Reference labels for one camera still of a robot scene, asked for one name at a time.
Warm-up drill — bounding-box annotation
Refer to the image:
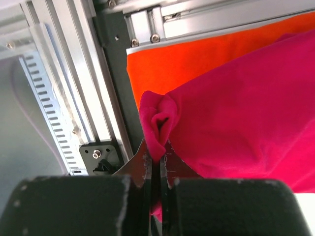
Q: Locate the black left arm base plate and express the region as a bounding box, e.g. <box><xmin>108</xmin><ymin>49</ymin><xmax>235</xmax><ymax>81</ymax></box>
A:
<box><xmin>79</xmin><ymin>142</ymin><xmax>124</xmax><ymax>176</ymax></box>

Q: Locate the aluminium front frame rail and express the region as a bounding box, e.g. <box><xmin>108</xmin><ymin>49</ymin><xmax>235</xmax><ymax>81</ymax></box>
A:
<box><xmin>21</xmin><ymin>0</ymin><xmax>133</xmax><ymax>162</ymax></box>

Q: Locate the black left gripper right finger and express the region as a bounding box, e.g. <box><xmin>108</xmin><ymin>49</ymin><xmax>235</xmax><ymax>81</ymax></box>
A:
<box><xmin>160</xmin><ymin>142</ymin><xmax>311</xmax><ymax>236</ymax></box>

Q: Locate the white slotted cable duct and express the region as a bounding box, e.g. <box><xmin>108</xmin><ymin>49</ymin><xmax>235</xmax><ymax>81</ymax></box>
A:
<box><xmin>19</xmin><ymin>51</ymin><xmax>88</xmax><ymax>176</ymax></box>

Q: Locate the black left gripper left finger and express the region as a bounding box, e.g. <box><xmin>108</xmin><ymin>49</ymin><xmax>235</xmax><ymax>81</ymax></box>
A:
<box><xmin>0</xmin><ymin>141</ymin><xmax>152</xmax><ymax>236</ymax></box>

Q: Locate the red t shirt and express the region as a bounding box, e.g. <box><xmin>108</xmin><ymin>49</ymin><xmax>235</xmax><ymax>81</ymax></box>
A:
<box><xmin>139</xmin><ymin>29</ymin><xmax>315</xmax><ymax>223</ymax></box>

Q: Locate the aluminium left side rail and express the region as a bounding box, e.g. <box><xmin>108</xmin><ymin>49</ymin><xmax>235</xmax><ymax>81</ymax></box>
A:
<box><xmin>111</xmin><ymin>0</ymin><xmax>315</xmax><ymax>53</ymax></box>

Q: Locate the folded orange t shirt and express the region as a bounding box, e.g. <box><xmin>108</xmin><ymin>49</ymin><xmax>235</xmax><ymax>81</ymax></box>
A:
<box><xmin>127</xmin><ymin>12</ymin><xmax>315</xmax><ymax>124</ymax></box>

